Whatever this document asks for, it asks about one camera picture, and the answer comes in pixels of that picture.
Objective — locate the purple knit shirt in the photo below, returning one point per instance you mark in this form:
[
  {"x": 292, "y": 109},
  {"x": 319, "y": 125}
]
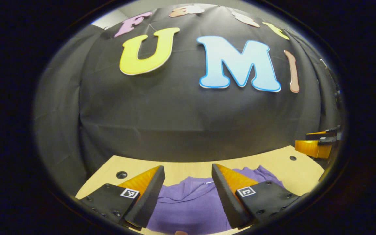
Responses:
[{"x": 191, "y": 209}]

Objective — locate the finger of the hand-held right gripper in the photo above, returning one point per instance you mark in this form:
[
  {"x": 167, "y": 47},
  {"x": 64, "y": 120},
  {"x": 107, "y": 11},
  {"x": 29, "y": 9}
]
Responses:
[
  {"x": 328, "y": 132},
  {"x": 313, "y": 148}
]

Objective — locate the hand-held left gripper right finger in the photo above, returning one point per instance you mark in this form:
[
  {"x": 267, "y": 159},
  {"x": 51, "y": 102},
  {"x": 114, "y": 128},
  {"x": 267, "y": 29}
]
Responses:
[{"x": 227, "y": 199}]

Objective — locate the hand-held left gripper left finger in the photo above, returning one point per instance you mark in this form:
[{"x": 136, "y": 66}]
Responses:
[{"x": 147, "y": 199}]

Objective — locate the black backdrop cloth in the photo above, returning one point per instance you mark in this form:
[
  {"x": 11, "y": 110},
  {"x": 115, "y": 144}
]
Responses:
[{"x": 181, "y": 120}]

